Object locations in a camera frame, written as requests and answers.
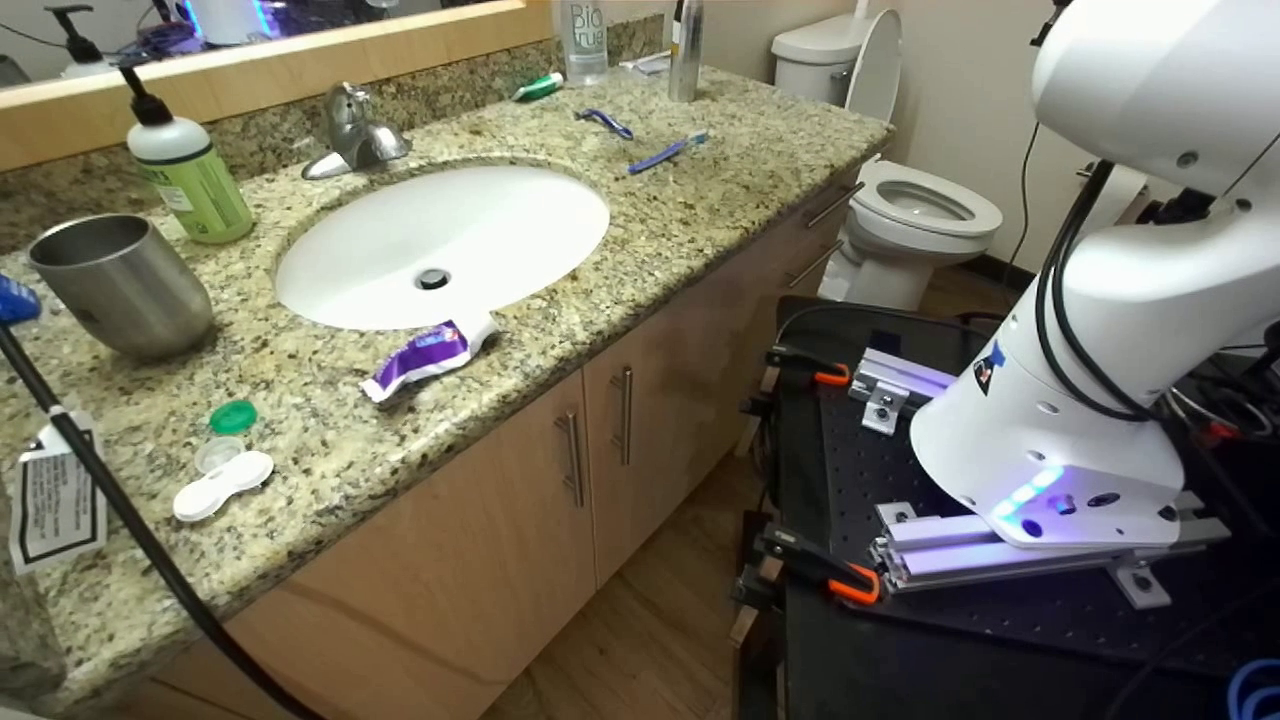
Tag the blue white toothbrush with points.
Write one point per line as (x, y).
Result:
(666, 155)

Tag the clear plastic bottle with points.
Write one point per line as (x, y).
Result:
(580, 37)

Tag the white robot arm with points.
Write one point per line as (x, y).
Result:
(1133, 307)

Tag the black orange clamp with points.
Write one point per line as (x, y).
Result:
(826, 578)
(807, 370)

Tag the purple white toothpaste tube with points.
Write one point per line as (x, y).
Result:
(424, 359)

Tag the metal sink drain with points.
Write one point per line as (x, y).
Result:
(435, 279)

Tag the wooden vanity cabinet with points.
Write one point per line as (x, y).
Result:
(466, 534)

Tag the white oval sink basin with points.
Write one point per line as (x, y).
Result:
(402, 221)

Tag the flat white packet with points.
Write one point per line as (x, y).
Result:
(647, 63)

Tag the white toilet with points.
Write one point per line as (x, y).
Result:
(923, 212)

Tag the black robot table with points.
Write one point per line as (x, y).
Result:
(855, 642)

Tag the chrome faucet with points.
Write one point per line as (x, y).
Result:
(353, 134)

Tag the small green capped container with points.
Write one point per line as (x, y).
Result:
(234, 419)

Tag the green soap pump dispenser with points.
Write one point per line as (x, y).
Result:
(203, 187)

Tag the stainless steel cup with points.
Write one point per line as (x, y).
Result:
(125, 295)

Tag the small blue object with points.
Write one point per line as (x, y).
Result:
(13, 300)

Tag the aluminium mounting rail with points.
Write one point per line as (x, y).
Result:
(906, 378)
(986, 548)

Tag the wood framed wall mirror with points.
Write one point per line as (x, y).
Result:
(332, 63)

